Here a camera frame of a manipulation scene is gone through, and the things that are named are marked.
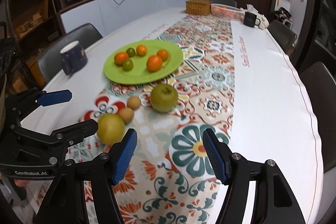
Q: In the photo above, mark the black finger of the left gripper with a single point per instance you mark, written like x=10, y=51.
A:
x=75, y=133

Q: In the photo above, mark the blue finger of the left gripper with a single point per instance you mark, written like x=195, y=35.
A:
x=22, y=104

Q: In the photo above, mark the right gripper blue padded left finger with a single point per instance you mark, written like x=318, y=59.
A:
x=65, y=200

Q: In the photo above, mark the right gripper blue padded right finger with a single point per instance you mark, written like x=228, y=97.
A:
x=274, y=200

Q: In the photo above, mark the yellow pear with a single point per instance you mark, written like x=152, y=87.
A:
x=111, y=129

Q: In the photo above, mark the brown kiwi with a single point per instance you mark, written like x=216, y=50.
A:
x=126, y=114
x=134, y=102

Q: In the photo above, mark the green apple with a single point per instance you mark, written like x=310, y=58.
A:
x=163, y=98

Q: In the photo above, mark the person's hand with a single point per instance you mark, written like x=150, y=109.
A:
x=21, y=183

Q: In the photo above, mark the left dark chair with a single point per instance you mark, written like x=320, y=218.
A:
x=50, y=61

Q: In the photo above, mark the dark blue mug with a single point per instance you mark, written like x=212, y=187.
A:
x=74, y=58

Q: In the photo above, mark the orange left on plate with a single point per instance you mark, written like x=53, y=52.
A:
x=120, y=57

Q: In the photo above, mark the orange on plate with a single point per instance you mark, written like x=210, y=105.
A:
x=163, y=54
x=141, y=50
x=120, y=57

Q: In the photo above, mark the green citrus front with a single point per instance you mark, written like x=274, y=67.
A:
x=127, y=65

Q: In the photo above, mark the green citrus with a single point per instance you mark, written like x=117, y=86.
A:
x=131, y=52
x=127, y=65

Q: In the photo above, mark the green plate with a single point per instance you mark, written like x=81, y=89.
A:
x=139, y=74

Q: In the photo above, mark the green citrus back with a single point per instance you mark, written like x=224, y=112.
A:
x=131, y=52

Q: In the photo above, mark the patterned table runner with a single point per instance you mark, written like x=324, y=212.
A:
x=169, y=179

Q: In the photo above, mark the orange back on plate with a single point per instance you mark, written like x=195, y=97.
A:
x=141, y=50

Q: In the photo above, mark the large orange front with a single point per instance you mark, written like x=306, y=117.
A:
x=154, y=63

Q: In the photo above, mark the orange right on plate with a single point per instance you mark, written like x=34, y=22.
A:
x=163, y=54

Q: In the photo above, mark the right near chair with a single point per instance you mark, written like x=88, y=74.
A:
x=321, y=89

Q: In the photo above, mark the right far chair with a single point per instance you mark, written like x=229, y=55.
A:
x=283, y=35

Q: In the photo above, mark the woven wicker basket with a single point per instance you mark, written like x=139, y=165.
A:
x=198, y=7

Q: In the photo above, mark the white cloth bundle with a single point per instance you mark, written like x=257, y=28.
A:
x=261, y=20

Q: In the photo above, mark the black mug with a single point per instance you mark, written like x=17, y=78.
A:
x=251, y=20

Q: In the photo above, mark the clear plastic fruit bowl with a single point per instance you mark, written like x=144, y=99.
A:
x=227, y=12

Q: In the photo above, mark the far end chair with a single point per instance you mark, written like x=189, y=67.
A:
x=231, y=3

